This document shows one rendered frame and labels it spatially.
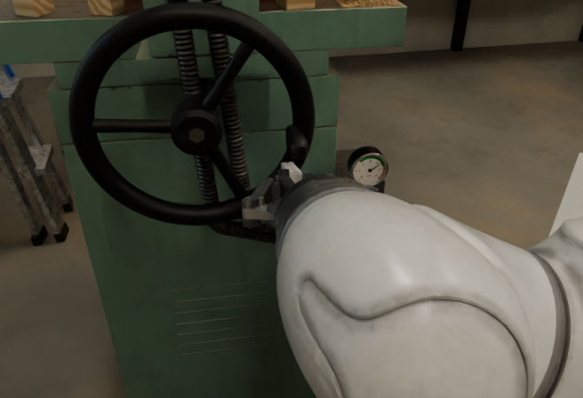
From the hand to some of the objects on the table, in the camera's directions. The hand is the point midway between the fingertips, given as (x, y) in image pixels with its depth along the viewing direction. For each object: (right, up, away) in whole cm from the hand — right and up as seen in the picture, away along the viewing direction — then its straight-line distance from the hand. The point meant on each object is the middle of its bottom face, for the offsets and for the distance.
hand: (291, 179), depth 59 cm
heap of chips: (+11, +29, +23) cm, 39 cm away
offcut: (-36, +24, +14) cm, 45 cm away
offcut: (-26, +24, +14) cm, 38 cm away
